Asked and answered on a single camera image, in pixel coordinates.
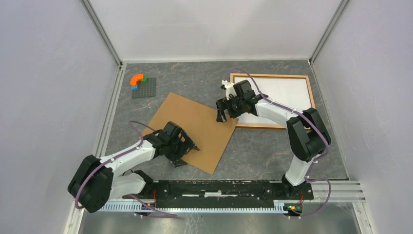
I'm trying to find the white slotted cable duct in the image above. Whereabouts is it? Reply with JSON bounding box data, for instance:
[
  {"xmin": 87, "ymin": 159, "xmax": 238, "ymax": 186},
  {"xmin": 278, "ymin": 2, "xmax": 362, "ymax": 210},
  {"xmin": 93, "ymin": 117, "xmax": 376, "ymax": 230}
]
[{"xmin": 99, "ymin": 200, "xmax": 302, "ymax": 215}]

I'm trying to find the grey lego baseplate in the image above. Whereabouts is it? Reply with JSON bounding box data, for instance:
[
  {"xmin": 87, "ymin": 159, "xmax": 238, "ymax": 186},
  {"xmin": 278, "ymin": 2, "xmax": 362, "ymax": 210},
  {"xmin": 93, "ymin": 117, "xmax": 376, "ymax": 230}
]
[{"xmin": 131, "ymin": 78, "xmax": 157, "ymax": 98}]

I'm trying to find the green toy block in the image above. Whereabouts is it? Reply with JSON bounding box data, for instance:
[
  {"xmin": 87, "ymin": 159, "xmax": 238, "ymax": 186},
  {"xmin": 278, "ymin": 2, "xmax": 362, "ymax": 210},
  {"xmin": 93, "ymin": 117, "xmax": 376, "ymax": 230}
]
[{"xmin": 141, "ymin": 76, "xmax": 148, "ymax": 83}]

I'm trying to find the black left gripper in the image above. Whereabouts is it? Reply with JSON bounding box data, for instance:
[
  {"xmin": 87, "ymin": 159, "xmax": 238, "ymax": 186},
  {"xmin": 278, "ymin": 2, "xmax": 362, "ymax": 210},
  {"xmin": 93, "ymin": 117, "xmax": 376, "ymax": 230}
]
[{"xmin": 165, "ymin": 130, "xmax": 199, "ymax": 167}]

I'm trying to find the brown cardboard backing board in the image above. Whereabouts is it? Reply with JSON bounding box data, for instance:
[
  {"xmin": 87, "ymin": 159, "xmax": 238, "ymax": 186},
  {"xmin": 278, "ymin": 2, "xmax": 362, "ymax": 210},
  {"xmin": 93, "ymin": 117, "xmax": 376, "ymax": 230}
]
[{"xmin": 148, "ymin": 93, "xmax": 238, "ymax": 174}]

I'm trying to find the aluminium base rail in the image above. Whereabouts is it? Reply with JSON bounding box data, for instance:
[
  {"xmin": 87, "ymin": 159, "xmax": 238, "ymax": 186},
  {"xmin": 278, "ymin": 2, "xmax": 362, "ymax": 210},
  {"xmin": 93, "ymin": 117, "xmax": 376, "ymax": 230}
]
[{"xmin": 73, "ymin": 179, "xmax": 367, "ymax": 207}]

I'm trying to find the right aluminium corner post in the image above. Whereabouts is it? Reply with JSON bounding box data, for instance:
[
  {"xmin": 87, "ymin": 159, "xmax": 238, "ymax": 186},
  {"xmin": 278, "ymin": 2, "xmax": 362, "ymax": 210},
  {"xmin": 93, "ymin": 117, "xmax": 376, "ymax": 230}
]
[{"xmin": 308, "ymin": 0, "xmax": 351, "ymax": 66}]

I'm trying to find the aluminium corner post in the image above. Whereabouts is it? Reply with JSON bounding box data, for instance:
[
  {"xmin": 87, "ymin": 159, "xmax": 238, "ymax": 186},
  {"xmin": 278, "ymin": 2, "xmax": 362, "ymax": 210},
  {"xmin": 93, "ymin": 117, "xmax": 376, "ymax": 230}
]
[
  {"xmin": 308, "ymin": 0, "xmax": 351, "ymax": 66},
  {"xmin": 80, "ymin": 0, "xmax": 123, "ymax": 67}
]

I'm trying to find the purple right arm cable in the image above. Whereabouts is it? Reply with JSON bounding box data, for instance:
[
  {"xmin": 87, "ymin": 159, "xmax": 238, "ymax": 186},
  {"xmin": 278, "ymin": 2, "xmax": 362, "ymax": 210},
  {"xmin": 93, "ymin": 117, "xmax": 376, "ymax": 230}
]
[{"xmin": 230, "ymin": 68, "xmax": 332, "ymax": 219}]

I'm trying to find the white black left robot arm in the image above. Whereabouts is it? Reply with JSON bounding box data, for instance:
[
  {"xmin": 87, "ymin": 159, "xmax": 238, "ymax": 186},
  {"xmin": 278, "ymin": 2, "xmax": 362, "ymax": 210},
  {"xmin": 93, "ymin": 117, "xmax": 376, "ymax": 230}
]
[{"xmin": 68, "ymin": 121, "xmax": 200, "ymax": 213}]

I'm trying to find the left aluminium corner post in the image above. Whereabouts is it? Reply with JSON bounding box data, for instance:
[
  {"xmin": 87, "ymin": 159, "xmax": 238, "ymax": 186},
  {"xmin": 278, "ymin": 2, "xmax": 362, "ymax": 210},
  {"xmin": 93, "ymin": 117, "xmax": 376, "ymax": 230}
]
[{"xmin": 80, "ymin": 0, "xmax": 123, "ymax": 67}]

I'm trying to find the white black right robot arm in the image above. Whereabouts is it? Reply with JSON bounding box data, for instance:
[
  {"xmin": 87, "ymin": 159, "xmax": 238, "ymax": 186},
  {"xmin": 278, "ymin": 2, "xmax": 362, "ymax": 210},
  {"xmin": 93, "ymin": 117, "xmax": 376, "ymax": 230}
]
[{"xmin": 216, "ymin": 80, "xmax": 331, "ymax": 199}]

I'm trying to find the orange curved toy block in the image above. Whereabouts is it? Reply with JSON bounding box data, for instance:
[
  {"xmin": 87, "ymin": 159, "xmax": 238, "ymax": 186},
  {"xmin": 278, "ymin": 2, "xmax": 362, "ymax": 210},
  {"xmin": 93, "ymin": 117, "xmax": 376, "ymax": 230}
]
[{"xmin": 130, "ymin": 74, "xmax": 145, "ymax": 86}]

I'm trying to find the wooden picture frame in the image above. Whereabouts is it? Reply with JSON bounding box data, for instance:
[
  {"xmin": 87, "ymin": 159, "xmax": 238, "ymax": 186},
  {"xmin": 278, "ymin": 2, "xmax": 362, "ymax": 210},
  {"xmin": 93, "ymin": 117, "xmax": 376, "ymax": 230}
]
[{"xmin": 229, "ymin": 73, "xmax": 317, "ymax": 130}]

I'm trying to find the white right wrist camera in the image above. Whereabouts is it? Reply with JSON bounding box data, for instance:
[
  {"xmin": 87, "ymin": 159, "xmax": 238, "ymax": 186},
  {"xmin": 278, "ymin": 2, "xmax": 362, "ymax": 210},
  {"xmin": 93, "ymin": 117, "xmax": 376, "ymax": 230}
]
[{"xmin": 220, "ymin": 80, "xmax": 237, "ymax": 100}]

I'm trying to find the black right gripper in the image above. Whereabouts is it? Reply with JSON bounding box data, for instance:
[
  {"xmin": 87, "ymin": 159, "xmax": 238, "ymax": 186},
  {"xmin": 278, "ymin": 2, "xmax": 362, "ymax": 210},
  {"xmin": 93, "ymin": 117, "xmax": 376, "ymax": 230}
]
[{"xmin": 216, "ymin": 94, "xmax": 245, "ymax": 123}]

